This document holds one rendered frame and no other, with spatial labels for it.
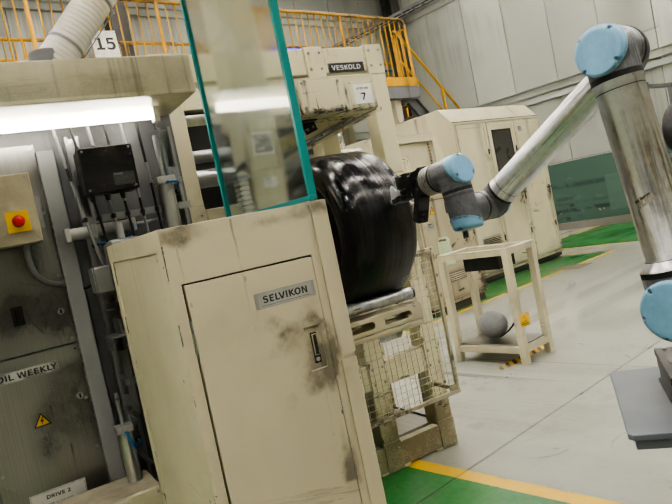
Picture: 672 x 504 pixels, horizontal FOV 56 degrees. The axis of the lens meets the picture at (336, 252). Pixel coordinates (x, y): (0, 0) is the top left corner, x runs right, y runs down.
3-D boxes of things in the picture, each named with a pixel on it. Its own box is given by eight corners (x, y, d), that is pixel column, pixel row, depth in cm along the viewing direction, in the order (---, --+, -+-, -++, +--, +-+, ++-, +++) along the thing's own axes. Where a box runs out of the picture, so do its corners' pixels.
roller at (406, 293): (335, 322, 213) (332, 309, 212) (328, 322, 217) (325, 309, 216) (416, 298, 230) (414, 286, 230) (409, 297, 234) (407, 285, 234)
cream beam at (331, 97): (248, 121, 237) (240, 82, 236) (224, 135, 259) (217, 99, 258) (380, 107, 267) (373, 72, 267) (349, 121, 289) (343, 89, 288)
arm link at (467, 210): (495, 222, 186) (482, 181, 186) (473, 228, 178) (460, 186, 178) (469, 229, 193) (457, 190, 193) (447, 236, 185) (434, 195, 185)
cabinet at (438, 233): (439, 318, 653) (415, 198, 646) (398, 319, 697) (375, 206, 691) (490, 297, 712) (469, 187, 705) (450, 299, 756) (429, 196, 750)
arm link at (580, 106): (642, 17, 159) (478, 197, 203) (622, 14, 151) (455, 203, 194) (675, 48, 155) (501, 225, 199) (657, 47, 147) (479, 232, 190)
